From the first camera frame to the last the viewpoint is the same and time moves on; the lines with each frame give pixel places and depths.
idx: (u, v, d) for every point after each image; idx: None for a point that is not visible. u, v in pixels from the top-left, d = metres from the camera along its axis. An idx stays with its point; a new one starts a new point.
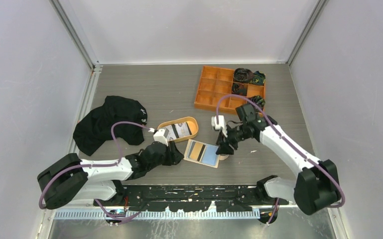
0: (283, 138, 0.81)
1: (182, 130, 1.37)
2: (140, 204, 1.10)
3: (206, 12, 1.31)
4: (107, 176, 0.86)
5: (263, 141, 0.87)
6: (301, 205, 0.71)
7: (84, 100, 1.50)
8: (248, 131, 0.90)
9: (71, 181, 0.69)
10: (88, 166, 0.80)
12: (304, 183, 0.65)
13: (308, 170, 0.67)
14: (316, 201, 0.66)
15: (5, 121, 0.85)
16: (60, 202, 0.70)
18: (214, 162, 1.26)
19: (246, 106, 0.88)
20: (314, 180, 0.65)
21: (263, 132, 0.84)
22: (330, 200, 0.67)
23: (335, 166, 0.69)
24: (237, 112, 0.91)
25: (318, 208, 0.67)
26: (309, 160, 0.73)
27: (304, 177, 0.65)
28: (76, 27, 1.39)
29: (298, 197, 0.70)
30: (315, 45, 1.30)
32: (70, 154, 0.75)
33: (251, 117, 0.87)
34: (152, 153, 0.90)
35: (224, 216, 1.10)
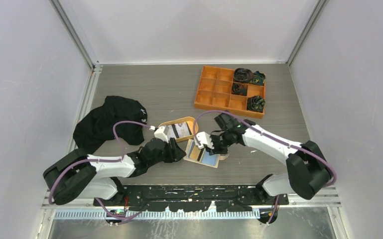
0: (264, 134, 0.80)
1: (182, 130, 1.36)
2: (140, 204, 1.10)
3: (206, 12, 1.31)
4: (112, 171, 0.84)
5: (247, 142, 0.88)
6: (300, 192, 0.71)
7: (85, 100, 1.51)
8: (231, 138, 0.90)
9: (81, 175, 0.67)
10: (96, 160, 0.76)
12: (294, 169, 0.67)
13: (294, 155, 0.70)
14: (313, 183, 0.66)
15: (5, 121, 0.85)
16: (68, 197, 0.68)
18: (215, 163, 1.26)
19: (224, 115, 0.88)
20: (301, 163, 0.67)
21: (244, 135, 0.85)
22: (324, 179, 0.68)
23: (317, 145, 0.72)
24: (217, 121, 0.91)
25: (316, 190, 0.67)
26: (292, 146, 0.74)
27: (292, 163, 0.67)
28: (76, 27, 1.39)
29: (295, 184, 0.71)
30: (315, 45, 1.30)
32: (78, 150, 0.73)
33: (231, 124, 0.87)
34: (152, 150, 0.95)
35: (224, 216, 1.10)
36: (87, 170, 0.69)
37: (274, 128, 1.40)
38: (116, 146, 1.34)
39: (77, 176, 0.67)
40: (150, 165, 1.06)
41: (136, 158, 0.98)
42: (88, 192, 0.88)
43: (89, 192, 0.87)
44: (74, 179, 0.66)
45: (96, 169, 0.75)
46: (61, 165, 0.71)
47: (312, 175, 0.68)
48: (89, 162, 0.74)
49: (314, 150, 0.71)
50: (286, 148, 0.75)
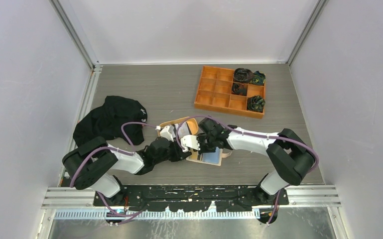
0: (245, 134, 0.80)
1: (184, 130, 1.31)
2: (140, 204, 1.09)
3: (206, 13, 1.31)
4: (125, 163, 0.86)
5: (234, 146, 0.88)
6: (288, 180, 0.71)
7: (85, 100, 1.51)
8: (216, 144, 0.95)
9: (105, 161, 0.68)
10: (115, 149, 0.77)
12: (275, 157, 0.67)
13: (272, 144, 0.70)
14: (297, 168, 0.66)
15: (5, 122, 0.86)
16: (89, 182, 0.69)
18: (217, 160, 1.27)
19: (207, 121, 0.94)
20: (281, 150, 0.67)
21: (229, 139, 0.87)
22: (309, 163, 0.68)
23: (293, 131, 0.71)
24: (201, 127, 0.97)
25: (303, 176, 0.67)
26: (270, 137, 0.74)
27: (272, 151, 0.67)
28: (76, 27, 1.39)
29: (282, 174, 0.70)
30: (315, 45, 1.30)
32: (98, 137, 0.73)
33: (214, 130, 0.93)
34: (156, 149, 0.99)
35: (224, 216, 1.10)
36: (110, 156, 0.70)
37: (274, 128, 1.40)
38: (116, 146, 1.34)
39: (101, 162, 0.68)
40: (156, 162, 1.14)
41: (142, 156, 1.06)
42: (99, 184, 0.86)
43: (99, 184, 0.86)
44: (99, 164, 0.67)
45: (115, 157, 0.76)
46: (83, 150, 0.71)
47: (296, 161, 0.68)
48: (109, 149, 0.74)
49: (291, 136, 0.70)
50: (265, 140, 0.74)
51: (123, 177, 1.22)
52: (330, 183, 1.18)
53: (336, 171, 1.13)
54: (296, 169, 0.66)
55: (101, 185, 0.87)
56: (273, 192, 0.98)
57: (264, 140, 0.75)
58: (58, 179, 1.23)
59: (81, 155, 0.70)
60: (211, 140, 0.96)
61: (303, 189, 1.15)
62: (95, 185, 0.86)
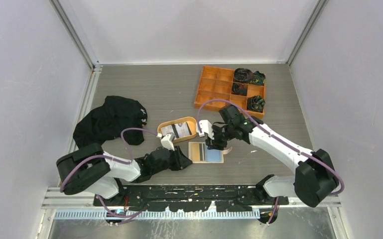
0: (272, 136, 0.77)
1: (182, 130, 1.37)
2: (140, 204, 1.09)
3: (206, 13, 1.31)
4: (120, 172, 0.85)
5: (253, 141, 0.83)
6: (303, 197, 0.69)
7: (85, 100, 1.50)
8: (235, 134, 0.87)
9: (98, 170, 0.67)
10: (111, 158, 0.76)
12: (303, 178, 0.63)
13: (303, 163, 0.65)
14: (319, 192, 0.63)
15: (5, 122, 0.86)
16: (79, 187, 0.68)
18: (220, 158, 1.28)
19: (229, 108, 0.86)
20: (312, 173, 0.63)
21: (251, 134, 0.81)
22: (330, 187, 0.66)
23: (327, 154, 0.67)
24: (221, 114, 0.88)
25: (321, 198, 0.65)
26: (302, 153, 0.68)
27: (301, 171, 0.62)
28: (76, 27, 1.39)
29: (299, 190, 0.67)
30: (316, 45, 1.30)
32: (95, 143, 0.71)
33: (236, 119, 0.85)
34: (155, 159, 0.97)
35: (224, 216, 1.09)
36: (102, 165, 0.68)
37: (274, 128, 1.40)
38: (116, 146, 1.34)
39: (93, 170, 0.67)
40: (154, 173, 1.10)
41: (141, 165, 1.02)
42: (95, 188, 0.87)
43: (95, 188, 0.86)
44: (90, 172, 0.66)
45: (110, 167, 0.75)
46: (77, 154, 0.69)
47: (319, 182, 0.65)
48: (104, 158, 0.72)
49: (324, 159, 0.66)
50: (297, 155, 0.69)
51: None
52: None
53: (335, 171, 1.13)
54: (318, 192, 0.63)
55: (98, 188, 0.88)
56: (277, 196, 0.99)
57: (295, 156, 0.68)
58: (58, 179, 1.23)
59: (74, 160, 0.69)
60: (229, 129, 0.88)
61: None
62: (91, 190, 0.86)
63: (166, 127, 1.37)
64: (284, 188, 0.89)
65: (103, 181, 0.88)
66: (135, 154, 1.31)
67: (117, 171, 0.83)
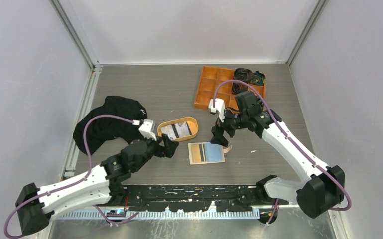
0: (289, 139, 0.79)
1: (182, 130, 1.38)
2: (140, 204, 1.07)
3: (206, 13, 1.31)
4: (79, 192, 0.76)
5: (265, 138, 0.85)
6: (303, 206, 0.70)
7: (85, 100, 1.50)
8: (248, 125, 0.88)
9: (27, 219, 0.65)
10: (46, 193, 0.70)
12: (312, 191, 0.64)
13: (315, 177, 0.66)
14: (321, 206, 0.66)
15: (5, 122, 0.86)
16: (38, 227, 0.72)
18: (220, 158, 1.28)
19: (247, 96, 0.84)
20: (322, 187, 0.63)
21: (267, 130, 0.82)
22: (332, 203, 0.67)
23: (343, 172, 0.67)
24: (238, 101, 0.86)
25: (321, 211, 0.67)
26: (317, 167, 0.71)
27: (313, 185, 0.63)
28: (76, 27, 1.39)
29: (301, 200, 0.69)
30: (316, 45, 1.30)
32: (25, 187, 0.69)
33: (252, 109, 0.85)
34: (131, 155, 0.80)
35: (224, 216, 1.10)
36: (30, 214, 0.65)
37: None
38: (116, 146, 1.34)
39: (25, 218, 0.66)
40: (137, 170, 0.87)
41: (114, 165, 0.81)
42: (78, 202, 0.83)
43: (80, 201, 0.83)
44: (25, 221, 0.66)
45: (46, 204, 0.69)
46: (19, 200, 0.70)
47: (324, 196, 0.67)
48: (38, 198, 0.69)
49: (338, 177, 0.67)
50: (311, 167, 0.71)
51: None
52: None
53: None
54: (319, 206, 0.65)
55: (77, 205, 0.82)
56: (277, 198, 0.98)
57: (309, 168, 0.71)
58: (58, 179, 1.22)
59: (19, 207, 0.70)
60: (243, 119, 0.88)
61: None
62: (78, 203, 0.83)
63: (166, 126, 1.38)
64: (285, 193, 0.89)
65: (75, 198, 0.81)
66: None
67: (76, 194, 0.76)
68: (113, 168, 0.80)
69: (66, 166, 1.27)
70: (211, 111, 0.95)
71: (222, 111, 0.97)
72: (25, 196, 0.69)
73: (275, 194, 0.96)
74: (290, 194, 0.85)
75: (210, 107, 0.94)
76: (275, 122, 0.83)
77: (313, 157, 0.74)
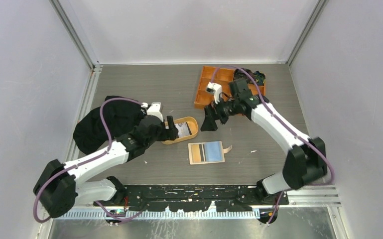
0: (274, 116, 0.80)
1: (182, 130, 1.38)
2: (140, 204, 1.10)
3: (206, 13, 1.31)
4: (102, 168, 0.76)
5: (254, 119, 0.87)
6: (288, 180, 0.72)
7: (85, 100, 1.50)
8: (239, 109, 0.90)
9: (61, 189, 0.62)
10: (74, 167, 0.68)
12: (294, 159, 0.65)
13: (296, 146, 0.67)
14: (305, 177, 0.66)
15: (5, 122, 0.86)
16: (63, 207, 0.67)
18: (220, 157, 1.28)
19: (239, 81, 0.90)
20: (303, 156, 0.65)
21: (254, 110, 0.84)
22: (317, 175, 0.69)
23: (323, 143, 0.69)
24: (231, 87, 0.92)
25: (305, 183, 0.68)
26: (299, 138, 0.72)
27: (293, 153, 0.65)
28: (76, 27, 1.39)
29: (287, 174, 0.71)
30: (316, 45, 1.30)
32: (53, 161, 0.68)
33: (243, 94, 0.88)
34: (148, 127, 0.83)
35: (224, 216, 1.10)
36: (63, 183, 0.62)
37: None
38: None
39: (58, 190, 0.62)
40: (149, 145, 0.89)
41: (129, 139, 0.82)
42: (87, 197, 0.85)
43: (89, 196, 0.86)
44: (54, 196, 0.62)
45: (77, 176, 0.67)
46: (42, 181, 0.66)
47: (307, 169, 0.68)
48: (66, 171, 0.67)
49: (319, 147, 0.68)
50: (294, 139, 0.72)
51: (123, 177, 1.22)
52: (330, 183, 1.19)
53: (335, 171, 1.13)
54: (303, 176, 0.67)
55: (89, 198, 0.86)
56: (277, 192, 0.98)
57: (292, 139, 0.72)
58: None
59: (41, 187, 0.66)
60: (235, 104, 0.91)
61: (303, 189, 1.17)
62: (87, 198, 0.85)
63: None
64: (277, 181, 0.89)
65: (93, 188, 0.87)
66: None
67: (98, 169, 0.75)
68: (129, 142, 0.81)
69: None
70: (209, 88, 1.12)
71: (218, 92, 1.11)
72: (51, 173, 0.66)
73: (274, 189, 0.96)
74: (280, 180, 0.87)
75: (209, 86, 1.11)
76: (261, 101, 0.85)
77: (297, 130, 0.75)
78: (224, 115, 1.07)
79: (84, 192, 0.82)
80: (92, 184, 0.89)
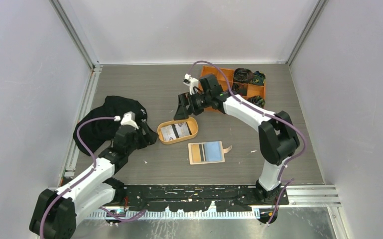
0: (243, 103, 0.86)
1: (182, 130, 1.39)
2: (140, 204, 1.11)
3: (206, 13, 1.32)
4: (93, 185, 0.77)
5: (228, 112, 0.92)
6: (267, 156, 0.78)
7: (85, 100, 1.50)
8: (211, 104, 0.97)
9: (62, 214, 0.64)
10: (67, 189, 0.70)
12: (265, 134, 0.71)
13: (265, 122, 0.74)
14: (279, 149, 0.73)
15: (5, 121, 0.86)
16: (67, 232, 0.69)
18: (220, 157, 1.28)
19: (209, 79, 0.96)
20: (272, 129, 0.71)
21: (225, 103, 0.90)
22: (291, 147, 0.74)
23: (288, 114, 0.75)
24: (202, 83, 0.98)
25: (282, 156, 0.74)
26: (266, 115, 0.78)
27: (263, 128, 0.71)
28: (76, 27, 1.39)
29: (264, 149, 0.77)
30: (316, 45, 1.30)
32: (42, 192, 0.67)
33: (214, 90, 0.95)
34: (124, 136, 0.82)
35: (224, 216, 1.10)
36: (63, 207, 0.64)
37: None
38: None
39: (59, 216, 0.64)
40: (131, 152, 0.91)
41: (110, 153, 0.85)
42: (88, 208, 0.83)
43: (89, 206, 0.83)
44: (57, 224, 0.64)
45: (73, 197, 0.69)
46: (38, 214, 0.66)
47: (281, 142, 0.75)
48: (62, 196, 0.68)
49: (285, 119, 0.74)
50: (261, 117, 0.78)
51: (123, 177, 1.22)
52: (330, 183, 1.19)
53: (335, 171, 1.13)
54: (278, 149, 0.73)
55: (89, 210, 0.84)
56: (274, 188, 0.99)
57: (259, 117, 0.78)
58: (58, 179, 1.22)
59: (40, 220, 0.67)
60: (207, 100, 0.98)
61: (303, 189, 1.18)
62: (88, 209, 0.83)
63: (166, 127, 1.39)
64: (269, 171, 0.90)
65: (90, 202, 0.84)
66: (135, 154, 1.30)
67: (90, 186, 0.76)
68: (111, 155, 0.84)
69: (65, 166, 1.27)
70: (186, 79, 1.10)
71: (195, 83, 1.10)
72: (46, 203, 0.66)
73: (274, 184, 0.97)
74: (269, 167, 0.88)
75: (187, 76, 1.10)
76: (230, 95, 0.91)
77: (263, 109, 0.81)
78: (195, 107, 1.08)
79: (80, 211, 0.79)
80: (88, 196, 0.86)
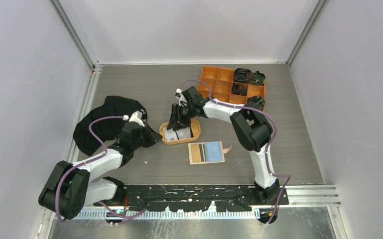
0: (218, 103, 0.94)
1: (185, 132, 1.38)
2: (140, 204, 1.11)
3: (206, 13, 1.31)
4: (103, 167, 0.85)
5: (209, 114, 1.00)
6: (245, 145, 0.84)
7: (85, 100, 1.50)
8: (194, 112, 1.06)
9: (76, 181, 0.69)
10: (83, 163, 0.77)
12: (236, 123, 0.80)
13: (236, 112, 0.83)
14: (252, 135, 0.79)
15: (5, 122, 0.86)
16: (76, 207, 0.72)
18: (220, 157, 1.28)
19: (190, 90, 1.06)
20: (241, 118, 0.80)
21: (204, 107, 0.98)
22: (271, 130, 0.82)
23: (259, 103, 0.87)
24: (185, 94, 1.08)
25: (258, 142, 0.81)
26: (236, 106, 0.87)
27: (233, 117, 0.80)
28: (76, 27, 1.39)
29: (240, 138, 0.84)
30: (316, 45, 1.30)
32: (60, 163, 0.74)
33: (195, 99, 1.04)
34: (130, 132, 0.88)
35: (224, 216, 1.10)
36: (77, 176, 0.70)
37: None
38: None
39: (73, 183, 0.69)
40: (135, 147, 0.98)
41: (118, 147, 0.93)
42: (92, 198, 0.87)
43: (92, 197, 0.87)
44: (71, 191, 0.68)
45: (88, 170, 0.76)
46: (52, 184, 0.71)
47: (263, 128, 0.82)
48: (76, 167, 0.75)
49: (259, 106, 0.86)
50: (232, 109, 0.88)
51: (123, 177, 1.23)
52: (331, 183, 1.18)
53: (336, 171, 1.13)
54: (253, 136, 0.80)
55: (94, 197, 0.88)
56: (271, 186, 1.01)
57: (230, 109, 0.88)
58: None
59: (52, 190, 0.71)
60: (191, 108, 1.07)
61: (303, 189, 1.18)
62: (90, 200, 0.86)
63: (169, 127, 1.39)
64: (259, 166, 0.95)
65: (96, 187, 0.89)
66: (135, 154, 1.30)
67: (100, 168, 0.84)
68: (119, 149, 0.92)
69: None
70: (177, 93, 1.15)
71: (184, 98, 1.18)
72: (62, 172, 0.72)
73: (269, 179, 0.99)
74: (256, 161, 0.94)
75: (178, 91, 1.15)
76: (209, 99, 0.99)
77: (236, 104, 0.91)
78: (182, 117, 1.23)
79: (88, 192, 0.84)
80: (94, 184, 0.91)
